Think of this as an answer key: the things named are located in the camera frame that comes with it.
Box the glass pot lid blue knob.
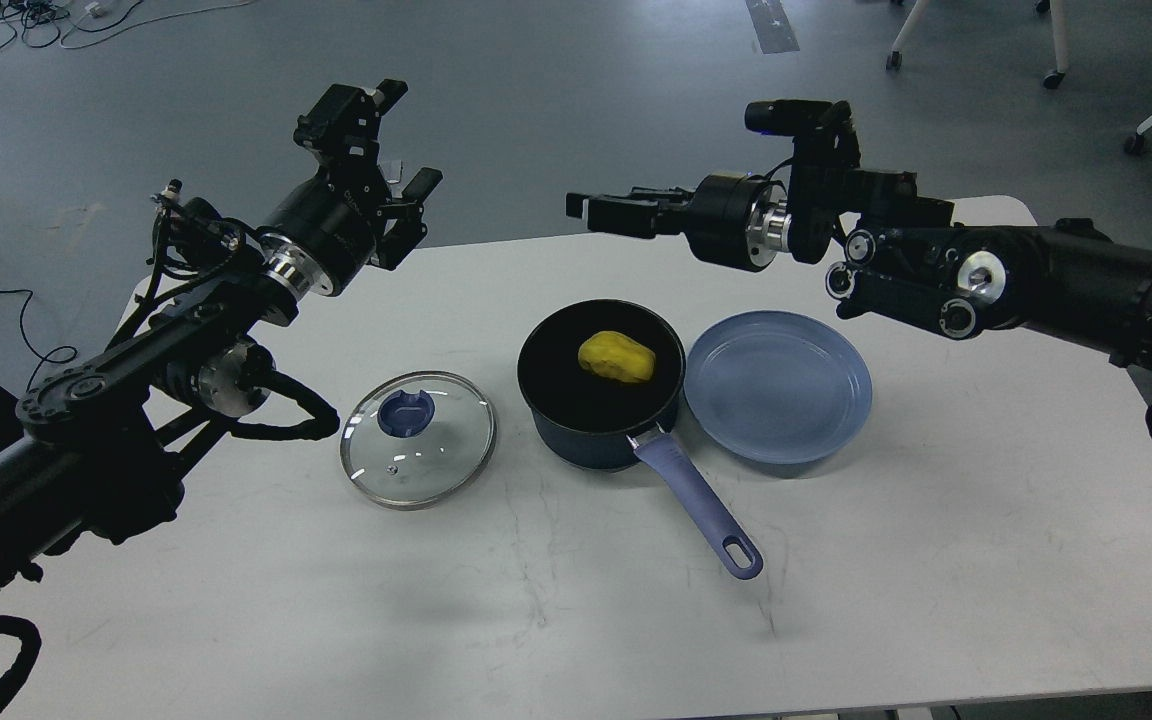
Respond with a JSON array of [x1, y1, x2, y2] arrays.
[[339, 371, 498, 511]]

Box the tangled cables on floor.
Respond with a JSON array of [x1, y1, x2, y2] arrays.
[[0, 0, 257, 65]]

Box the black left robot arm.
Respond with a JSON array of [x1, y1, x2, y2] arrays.
[[0, 79, 442, 717]]

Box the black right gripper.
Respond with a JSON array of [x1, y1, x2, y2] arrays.
[[564, 173, 791, 272]]

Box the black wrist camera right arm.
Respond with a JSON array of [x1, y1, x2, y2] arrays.
[[742, 99, 861, 177]]

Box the blue round plate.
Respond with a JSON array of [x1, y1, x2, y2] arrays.
[[684, 310, 873, 468]]

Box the white chair leg with caster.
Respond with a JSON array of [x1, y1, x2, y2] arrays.
[[884, 0, 1069, 89]]

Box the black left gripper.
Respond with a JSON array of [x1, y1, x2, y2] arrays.
[[259, 79, 444, 296]]

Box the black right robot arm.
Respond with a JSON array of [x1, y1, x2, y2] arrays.
[[564, 167, 1152, 439]]

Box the dark blue saucepan purple handle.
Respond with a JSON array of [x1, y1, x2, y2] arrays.
[[516, 300, 763, 579]]

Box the yellow potato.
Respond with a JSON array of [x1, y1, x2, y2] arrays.
[[577, 331, 657, 384]]

